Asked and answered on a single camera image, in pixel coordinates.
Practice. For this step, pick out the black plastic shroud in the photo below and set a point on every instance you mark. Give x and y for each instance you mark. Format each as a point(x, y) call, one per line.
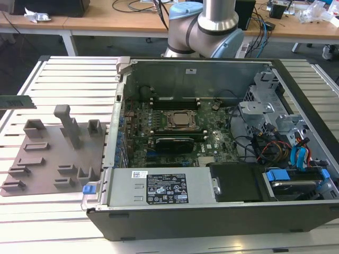
point(238, 182)

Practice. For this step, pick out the clear plastic bags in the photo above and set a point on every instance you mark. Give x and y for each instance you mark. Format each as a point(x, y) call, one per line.
point(315, 13)

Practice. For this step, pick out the silver CPU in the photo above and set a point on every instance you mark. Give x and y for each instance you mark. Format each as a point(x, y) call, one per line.
point(180, 118)

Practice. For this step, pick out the wooden office desk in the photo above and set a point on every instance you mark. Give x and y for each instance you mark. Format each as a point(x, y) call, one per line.
point(106, 21)
point(304, 29)

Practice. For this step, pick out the blue disk carrier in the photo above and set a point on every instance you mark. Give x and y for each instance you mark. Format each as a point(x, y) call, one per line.
point(276, 176)

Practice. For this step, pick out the round silver coin battery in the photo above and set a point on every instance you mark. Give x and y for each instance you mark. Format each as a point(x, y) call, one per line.
point(215, 106)

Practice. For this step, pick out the blue case latch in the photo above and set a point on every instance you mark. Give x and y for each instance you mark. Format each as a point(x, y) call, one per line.
point(88, 190)

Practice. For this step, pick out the small black box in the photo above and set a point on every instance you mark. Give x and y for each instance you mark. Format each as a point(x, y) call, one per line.
point(277, 12)

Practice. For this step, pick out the black RAM slot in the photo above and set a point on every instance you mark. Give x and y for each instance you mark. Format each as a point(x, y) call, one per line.
point(201, 138)
point(174, 104)
point(174, 107)
point(174, 101)
point(200, 135)
point(180, 130)
point(174, 98)
point(180, 133)

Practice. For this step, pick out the black graphics card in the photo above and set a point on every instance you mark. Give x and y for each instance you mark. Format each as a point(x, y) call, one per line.
point(174, 145)

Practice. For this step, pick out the grey metal power supply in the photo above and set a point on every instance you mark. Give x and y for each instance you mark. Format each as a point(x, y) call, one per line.
point(127, 190)

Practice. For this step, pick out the black computer box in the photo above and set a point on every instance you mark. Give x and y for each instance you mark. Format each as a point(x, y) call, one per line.
point(53, 8)

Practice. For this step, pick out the grey case latch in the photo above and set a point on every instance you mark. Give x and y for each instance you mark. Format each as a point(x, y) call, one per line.
point(123, 64)

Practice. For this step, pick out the green RAM stick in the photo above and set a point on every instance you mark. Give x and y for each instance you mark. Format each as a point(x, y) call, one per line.
point(16, 103)

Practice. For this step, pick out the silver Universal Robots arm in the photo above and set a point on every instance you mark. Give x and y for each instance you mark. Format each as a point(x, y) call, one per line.
point(206, 31)

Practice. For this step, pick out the silver metal disk bay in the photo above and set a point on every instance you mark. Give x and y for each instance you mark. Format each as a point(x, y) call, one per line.
point(255, 109)

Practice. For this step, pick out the black open PC case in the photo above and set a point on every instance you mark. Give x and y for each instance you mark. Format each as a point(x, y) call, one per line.
point(185, 225)

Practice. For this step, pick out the green motherboard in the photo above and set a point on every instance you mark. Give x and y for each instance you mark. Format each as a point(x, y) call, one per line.
point(212, 127)

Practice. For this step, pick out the tall black box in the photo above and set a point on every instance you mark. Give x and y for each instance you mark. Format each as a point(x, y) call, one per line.
point(245, 13)

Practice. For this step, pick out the crumpled silver wrapper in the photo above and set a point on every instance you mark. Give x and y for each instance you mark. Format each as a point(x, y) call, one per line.
point(37, 16)

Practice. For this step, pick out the silver hard disk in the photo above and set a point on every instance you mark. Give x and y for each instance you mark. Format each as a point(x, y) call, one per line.
point(291, 189)

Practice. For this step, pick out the grey parts rack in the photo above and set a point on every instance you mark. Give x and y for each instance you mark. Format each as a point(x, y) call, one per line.
point(47, 164)

